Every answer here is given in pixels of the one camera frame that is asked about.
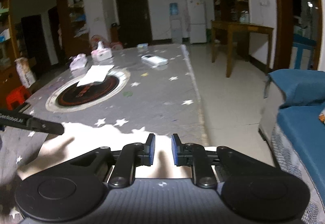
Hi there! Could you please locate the brown wooden side table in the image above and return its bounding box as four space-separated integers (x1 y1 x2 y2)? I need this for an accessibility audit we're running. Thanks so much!
211 21 274 78

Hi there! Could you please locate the white tissue sheet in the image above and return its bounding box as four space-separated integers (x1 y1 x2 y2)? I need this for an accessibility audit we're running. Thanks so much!
77 65 114 87

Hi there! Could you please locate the small clear container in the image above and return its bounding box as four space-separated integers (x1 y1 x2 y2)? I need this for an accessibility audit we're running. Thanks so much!
137 43 148 50

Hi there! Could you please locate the dark wooden door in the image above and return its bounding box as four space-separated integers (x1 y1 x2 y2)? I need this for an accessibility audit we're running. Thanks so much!
116 0 153 48

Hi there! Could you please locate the pink tissue box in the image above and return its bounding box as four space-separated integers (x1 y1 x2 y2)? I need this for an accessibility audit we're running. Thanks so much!
91 41 113 62

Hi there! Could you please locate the cream sweatshirt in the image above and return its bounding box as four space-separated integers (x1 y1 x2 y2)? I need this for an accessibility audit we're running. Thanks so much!
16 122 219 181

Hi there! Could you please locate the blue pillow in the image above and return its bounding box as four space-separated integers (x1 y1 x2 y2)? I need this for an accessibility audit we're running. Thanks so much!
264 69 324 108

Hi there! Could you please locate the pink electric fan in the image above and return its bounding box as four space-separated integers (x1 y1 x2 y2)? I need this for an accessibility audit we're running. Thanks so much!
90 35 110 50

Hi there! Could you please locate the red plastic stool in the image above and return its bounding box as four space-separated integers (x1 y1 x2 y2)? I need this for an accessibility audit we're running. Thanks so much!
5 85 31 110

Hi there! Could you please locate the white remote control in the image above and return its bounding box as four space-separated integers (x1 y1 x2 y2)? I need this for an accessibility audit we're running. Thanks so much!
141 54 169 67

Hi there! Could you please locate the blue sofa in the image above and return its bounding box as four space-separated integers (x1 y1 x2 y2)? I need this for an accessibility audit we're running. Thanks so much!
258 83 324 223

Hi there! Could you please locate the round hotpot stove inset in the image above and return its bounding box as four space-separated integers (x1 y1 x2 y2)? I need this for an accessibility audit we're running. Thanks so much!
45 68 131 113

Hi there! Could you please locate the white refrigerator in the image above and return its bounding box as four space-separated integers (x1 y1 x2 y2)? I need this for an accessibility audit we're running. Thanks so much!
187 0 207 44

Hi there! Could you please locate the white paper bag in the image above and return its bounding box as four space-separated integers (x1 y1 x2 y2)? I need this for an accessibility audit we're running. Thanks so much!
15 57 36 88

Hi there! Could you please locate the water dispenser with blue bottle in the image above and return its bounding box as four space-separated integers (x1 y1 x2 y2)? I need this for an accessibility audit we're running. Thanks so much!
169 2 182 44

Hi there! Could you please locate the dark wooden shelf cabinet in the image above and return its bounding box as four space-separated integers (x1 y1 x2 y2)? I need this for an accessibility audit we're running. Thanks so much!
1 0 91 94

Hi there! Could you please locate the black smartphone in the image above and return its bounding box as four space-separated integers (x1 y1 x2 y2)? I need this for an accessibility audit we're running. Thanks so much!
15 102 31 113

